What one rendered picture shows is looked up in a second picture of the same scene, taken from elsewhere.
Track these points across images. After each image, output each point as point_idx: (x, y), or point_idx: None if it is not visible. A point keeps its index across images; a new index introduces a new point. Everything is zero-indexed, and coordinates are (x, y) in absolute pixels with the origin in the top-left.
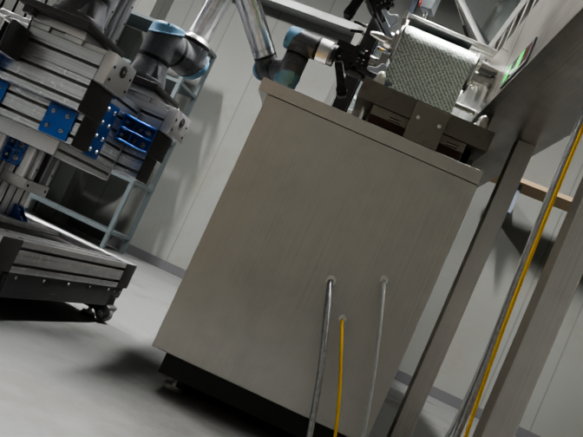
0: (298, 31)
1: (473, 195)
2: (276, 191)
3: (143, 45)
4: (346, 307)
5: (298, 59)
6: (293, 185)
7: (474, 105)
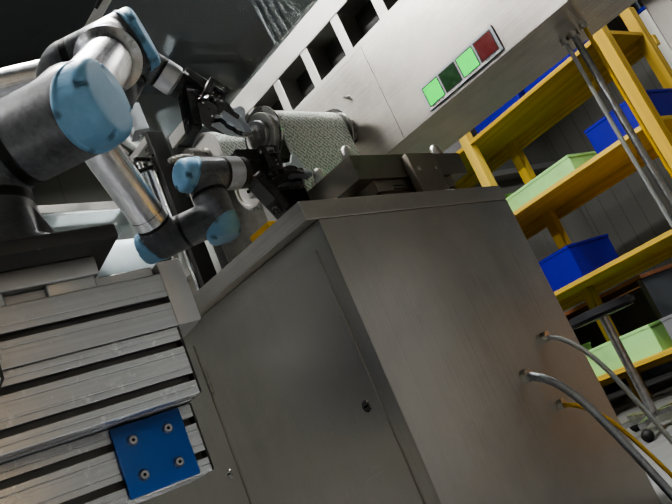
0: (197, 160)
1: (511, 210)
2: (418, 324)
3: None
4: (551, 390)
5: (225, 192)
6: (423, 305)
7: None
